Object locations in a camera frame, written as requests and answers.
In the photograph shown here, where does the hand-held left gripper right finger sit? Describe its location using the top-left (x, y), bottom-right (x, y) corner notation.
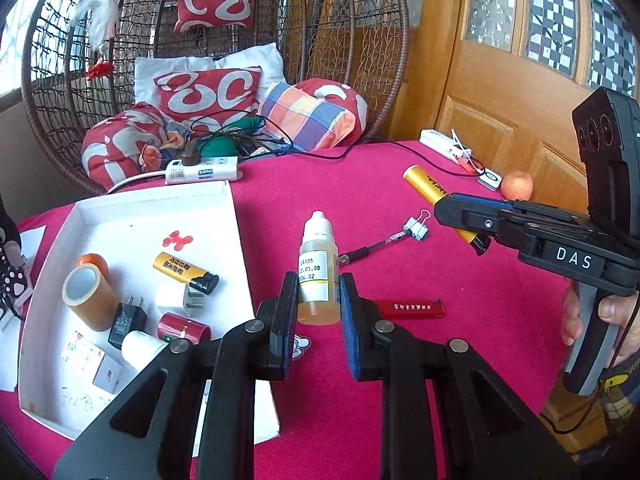
top-left (340, 272), bottom-right (583, 480)

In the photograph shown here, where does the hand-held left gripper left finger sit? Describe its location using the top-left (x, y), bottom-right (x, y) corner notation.
top-left (52, 271), bottom-right (301, 480)

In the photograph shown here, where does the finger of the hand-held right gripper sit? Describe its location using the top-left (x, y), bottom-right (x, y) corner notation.
top-left (448, 193), bottom-right (595, 234)
top-left (433, 200), bottom-right (532, 257)

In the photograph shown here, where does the yellow lighter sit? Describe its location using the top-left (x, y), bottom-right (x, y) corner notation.
top-left (152, 251), bottom-right (220, 295)
top-left (403, 165), bottom-right (493, 256)

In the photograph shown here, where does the small dropper bottle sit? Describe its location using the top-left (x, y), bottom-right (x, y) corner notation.
top-left (297, 211), bottom-right (342, 325)

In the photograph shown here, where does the small red can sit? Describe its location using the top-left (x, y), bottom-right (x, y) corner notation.
top-left (157, 312), bottom-right (212, 345)

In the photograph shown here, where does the white charger plug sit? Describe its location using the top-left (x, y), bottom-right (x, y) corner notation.
top-left (155, 282), bottom-right (209, 319)

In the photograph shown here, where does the white cardboard tray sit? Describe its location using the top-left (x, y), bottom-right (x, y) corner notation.
top-left (17, 180), bottom-right (281, 445)

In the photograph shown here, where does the brown tape roll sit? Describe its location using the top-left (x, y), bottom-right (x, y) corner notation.
top-left (62, 264), bottom-right (119, 332)

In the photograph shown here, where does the small white printed box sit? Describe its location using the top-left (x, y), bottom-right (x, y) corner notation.
top-left (61, 331), bottom-right (124, 394)

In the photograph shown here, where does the small orange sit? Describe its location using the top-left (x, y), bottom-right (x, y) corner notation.
top-left (76, 253), bottom-right (110, 280)

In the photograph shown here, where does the person's right hand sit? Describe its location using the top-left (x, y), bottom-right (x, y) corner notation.
top-left (561, 285), bottom-right (640, 347)

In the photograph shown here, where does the apple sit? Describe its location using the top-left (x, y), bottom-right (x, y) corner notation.
top-left (501, 171), bottom-right (534, 201)

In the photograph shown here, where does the pastel binder clip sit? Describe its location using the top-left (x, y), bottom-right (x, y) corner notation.
top-left (402, 210), bottom-right (432, 241)

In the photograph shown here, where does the red lighter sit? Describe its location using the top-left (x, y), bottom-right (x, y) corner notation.
top-left (375, 300), bottom-right (444, 319)

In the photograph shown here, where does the black pen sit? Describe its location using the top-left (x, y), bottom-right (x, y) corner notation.
top-left (337, 230), bottom-right (408, 266)

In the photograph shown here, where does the long white box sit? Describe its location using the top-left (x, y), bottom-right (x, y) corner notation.
top-left (419, 129), bottom-right (473, 162)

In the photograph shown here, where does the wooden door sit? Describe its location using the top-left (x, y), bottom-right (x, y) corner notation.
top-left (387, 0), bottom-right (640, 221)

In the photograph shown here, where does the white pill bottle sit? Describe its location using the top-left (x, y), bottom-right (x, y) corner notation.
top-left (121, 330), bottom-right (172, 377)

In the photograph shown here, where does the black charger plug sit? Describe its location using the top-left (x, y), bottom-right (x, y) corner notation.
top-left (108, 296), bottom-right (149, 350)

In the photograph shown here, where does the red patterned bolster cushion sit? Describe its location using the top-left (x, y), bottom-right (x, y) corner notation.
top-left (297, 78), bottom-right (369, 146)

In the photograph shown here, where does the white power strip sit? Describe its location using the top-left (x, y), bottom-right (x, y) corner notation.
top-left (105, 155), bottom-right (241, 196)

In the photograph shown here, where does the green cloth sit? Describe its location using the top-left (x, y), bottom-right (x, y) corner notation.
top-left (195, 116), bottom-right (268, 158)

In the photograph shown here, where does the plaid pillow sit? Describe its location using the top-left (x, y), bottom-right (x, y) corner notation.
top-left (259, 81), bottom-right (357, 153)

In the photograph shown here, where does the wicker hanging chair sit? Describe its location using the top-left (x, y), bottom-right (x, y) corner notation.
top-left (21, 0), bottom-right (411, 196)

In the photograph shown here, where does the square red patterned cushion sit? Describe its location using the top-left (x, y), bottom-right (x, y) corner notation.
top-left (153, 66), bottom-right (263, 123)

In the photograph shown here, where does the round red patterned cushion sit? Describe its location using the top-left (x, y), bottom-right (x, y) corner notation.
top-left (81, 102), bottom-right (173, 192)

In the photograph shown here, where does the red hanging ornament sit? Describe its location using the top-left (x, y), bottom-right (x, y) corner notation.
top-left (86, 57), bottom-right (113, 82)

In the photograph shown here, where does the small red patterned pillow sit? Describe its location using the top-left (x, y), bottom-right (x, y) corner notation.
top-left (174, 0), bottom-right (258, 35)

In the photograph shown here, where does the white feather ornament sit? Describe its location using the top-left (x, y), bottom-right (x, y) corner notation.
top-left (70, 0), bottom-right (161, 41)

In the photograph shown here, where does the window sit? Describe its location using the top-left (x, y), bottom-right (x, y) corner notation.
top-left (0, 0), bottom-right (63, 98)

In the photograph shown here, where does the black cable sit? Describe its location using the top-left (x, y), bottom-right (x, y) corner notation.
top-left (187, 110), bottom-right (488, 178)

